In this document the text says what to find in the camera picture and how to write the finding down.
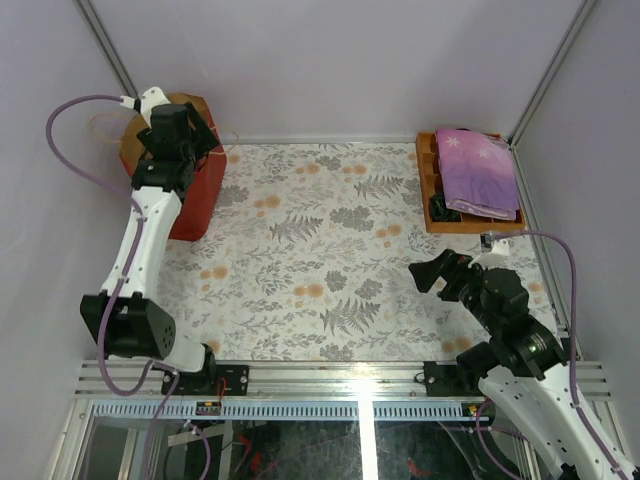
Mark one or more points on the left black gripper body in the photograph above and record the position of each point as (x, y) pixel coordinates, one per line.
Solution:
(201, 138)

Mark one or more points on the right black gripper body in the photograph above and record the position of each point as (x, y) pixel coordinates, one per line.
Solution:
(466, 289)

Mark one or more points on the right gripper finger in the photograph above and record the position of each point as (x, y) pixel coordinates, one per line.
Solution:
(450, 264)
(425, 274)

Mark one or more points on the red paper bag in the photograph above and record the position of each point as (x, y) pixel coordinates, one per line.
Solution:
(197, 191)

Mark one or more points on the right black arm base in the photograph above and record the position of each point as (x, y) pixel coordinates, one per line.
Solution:
(459, 379)

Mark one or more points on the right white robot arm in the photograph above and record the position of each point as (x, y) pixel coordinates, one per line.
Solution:
(524, 370)

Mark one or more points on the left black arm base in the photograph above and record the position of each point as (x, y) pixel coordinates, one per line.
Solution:
(226, 380)

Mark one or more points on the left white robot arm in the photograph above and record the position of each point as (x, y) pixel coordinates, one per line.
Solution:
(124, 317)

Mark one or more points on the black item in tray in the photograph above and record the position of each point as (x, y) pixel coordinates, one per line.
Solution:
(439, 212)

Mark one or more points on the wooden compartment tray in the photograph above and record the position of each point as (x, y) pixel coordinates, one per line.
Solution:
(431, 182)

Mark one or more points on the purple star cloth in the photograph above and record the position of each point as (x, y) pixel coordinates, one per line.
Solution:
(477, 174)

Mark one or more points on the floral table mat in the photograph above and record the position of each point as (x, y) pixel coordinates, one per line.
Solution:
(306, 258)

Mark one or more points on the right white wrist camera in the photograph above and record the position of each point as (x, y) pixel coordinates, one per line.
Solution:
(494, 251)

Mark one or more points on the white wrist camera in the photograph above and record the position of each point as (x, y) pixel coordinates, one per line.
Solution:
(494, 251)
(145, 102)

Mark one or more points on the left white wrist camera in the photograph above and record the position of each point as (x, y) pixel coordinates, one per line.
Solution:
(145, 102)

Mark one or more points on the aluminium front rail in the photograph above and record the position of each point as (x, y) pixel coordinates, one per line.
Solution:
(306, 380)

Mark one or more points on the blue slotted cable duct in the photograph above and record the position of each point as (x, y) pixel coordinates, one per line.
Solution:
(238, 409)

